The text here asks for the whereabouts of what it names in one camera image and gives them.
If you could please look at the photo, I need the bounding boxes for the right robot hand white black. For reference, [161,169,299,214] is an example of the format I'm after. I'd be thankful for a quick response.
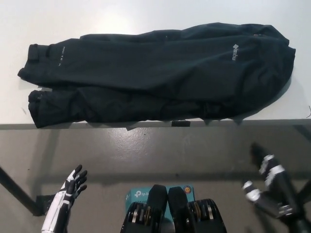
[242,142,301,219]

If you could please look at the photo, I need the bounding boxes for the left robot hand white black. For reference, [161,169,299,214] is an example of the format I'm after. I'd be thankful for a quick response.
[40,164,88,233]

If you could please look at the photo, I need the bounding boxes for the teal tp-link box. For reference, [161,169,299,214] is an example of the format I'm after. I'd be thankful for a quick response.
[125,183,195,224]

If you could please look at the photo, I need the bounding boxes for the black table leg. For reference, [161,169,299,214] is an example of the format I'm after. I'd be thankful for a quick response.
[0,165,44,216]

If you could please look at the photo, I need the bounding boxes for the black jacket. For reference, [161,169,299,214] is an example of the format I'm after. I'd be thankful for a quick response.
[17,24,296,129]

